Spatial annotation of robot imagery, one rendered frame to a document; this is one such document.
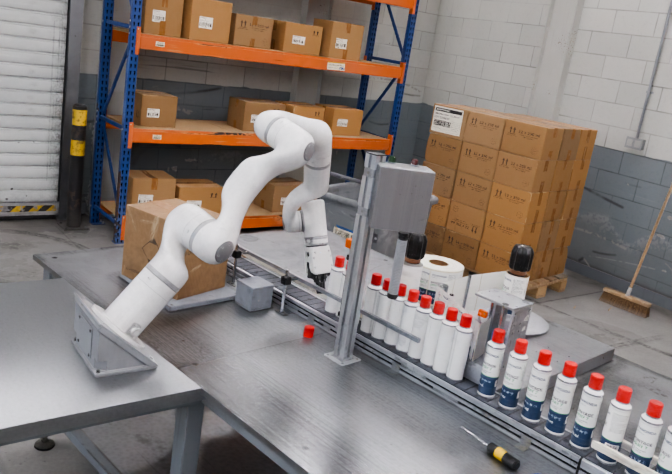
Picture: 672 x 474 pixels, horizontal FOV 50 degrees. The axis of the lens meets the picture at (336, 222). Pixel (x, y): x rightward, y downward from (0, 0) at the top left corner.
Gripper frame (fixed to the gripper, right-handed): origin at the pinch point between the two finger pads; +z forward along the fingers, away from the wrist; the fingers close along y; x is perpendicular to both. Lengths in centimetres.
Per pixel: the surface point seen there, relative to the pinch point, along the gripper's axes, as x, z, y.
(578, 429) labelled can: -96, 36, -3
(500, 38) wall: 212, -194, 475
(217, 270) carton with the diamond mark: 30.4, -9.3, -22.5
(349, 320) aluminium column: -30.1, 7.9, -16.6
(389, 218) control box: -48, -23, -14
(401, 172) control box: -54, -36, -13
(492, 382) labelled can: -71, 27, -1
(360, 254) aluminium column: -37.6, -12.6, -16.6
